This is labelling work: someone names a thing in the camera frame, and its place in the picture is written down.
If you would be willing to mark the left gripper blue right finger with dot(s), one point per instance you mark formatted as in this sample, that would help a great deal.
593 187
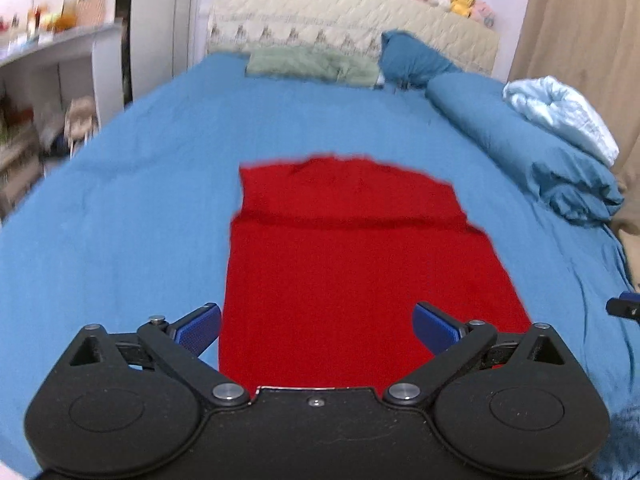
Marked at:
436 330

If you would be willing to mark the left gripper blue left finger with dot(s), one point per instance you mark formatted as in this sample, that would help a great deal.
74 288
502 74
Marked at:
197 330

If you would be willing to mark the red knit sweater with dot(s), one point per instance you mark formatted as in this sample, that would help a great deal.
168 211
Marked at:
328 258

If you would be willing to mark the blue bed sheet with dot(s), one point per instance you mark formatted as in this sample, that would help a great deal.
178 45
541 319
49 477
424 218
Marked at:
137 223

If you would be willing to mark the rolled blue duvet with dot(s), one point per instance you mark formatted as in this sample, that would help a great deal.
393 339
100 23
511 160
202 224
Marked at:
568 181

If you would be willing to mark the light blue white blanket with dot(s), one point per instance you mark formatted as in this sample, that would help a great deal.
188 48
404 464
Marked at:
565 112

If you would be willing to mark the beige bag on floor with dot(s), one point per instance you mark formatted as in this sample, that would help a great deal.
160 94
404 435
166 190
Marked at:
80 120

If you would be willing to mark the dark blue pillow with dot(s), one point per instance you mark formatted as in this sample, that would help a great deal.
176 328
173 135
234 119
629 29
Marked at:
406 61

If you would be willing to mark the beige curtain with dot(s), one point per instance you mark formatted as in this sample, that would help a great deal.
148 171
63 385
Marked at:
593 45

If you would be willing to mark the green pillow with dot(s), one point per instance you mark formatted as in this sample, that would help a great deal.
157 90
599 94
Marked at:
309 63

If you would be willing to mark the white shelf desk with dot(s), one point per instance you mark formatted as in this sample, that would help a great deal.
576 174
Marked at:
42 81

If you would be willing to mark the pale pink plush toy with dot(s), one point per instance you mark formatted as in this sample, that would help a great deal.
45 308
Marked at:
482 13

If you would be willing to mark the yellow plush toy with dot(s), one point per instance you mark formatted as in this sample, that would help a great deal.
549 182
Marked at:
462 7

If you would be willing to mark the cream quilted headboard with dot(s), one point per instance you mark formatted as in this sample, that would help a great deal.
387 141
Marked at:
350 26

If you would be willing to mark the grey white wardrobe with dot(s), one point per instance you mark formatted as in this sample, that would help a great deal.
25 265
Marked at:
155 43

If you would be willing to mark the woven storage basket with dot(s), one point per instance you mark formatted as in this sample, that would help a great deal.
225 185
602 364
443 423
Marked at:
90 13

